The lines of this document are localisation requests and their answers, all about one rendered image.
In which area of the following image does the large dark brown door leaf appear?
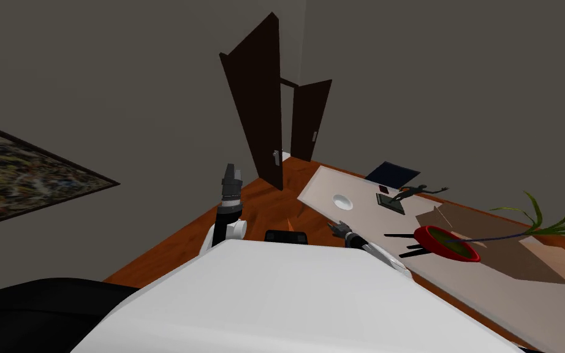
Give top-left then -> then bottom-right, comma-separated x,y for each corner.
218,12 -> 284,192

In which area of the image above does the dark figure statue on base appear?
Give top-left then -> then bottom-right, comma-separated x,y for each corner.
375,184 -> 450,216

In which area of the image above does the small dark brown door leaf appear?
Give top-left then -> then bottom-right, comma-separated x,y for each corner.
289,78 -> 333,163

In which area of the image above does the pale beige table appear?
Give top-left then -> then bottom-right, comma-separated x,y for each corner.
296,165 -> 565,353

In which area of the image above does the dark blue laptop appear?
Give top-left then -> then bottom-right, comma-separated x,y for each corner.
363,161 -> 422,189

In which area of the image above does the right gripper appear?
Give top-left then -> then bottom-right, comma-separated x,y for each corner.
327,220 -> 354,240

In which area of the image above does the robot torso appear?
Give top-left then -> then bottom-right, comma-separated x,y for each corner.
70,229 -> 526,353

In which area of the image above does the framed speckled wall painting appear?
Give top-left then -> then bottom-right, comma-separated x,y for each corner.
0,116 -> 121,231

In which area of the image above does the red pot with green plant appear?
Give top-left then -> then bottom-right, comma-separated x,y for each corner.
383,189 -> 565,264

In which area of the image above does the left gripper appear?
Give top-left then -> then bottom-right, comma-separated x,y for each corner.
221,163 -> 244,198

